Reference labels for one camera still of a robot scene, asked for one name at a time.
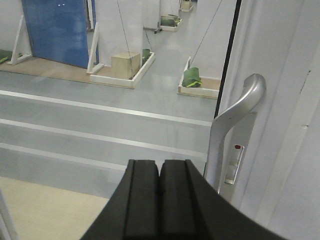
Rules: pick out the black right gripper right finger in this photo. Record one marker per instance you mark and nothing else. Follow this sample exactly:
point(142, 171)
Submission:
point(190, 209)

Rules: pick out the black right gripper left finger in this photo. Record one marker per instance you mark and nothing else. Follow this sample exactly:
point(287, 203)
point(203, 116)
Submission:
point(132, 211)

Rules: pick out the silver door handle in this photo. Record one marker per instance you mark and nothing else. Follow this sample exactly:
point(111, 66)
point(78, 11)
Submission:
point(253, 92)

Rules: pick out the white framed sliding glass door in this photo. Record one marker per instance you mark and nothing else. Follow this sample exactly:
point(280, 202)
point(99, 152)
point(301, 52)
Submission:
point(65, 142)

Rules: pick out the silver door lock plate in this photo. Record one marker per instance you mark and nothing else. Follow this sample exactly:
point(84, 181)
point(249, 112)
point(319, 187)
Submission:
point(235, 154)

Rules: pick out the distant wooden box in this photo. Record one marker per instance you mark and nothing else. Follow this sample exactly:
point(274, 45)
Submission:
point(125, 65)

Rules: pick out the white brace beside blue board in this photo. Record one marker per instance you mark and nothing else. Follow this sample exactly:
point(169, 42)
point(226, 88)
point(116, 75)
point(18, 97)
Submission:
point(22, 46)

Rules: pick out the blue board panel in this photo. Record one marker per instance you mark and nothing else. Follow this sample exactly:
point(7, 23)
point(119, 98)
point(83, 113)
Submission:
point(58, 30)

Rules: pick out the white wooden tray frame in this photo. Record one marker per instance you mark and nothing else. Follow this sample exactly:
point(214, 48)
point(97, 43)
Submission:
point(209, 88)

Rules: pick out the green sandbag by white frame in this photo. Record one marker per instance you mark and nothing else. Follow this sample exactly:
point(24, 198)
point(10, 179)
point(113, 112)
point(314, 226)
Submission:
point(191, 78)

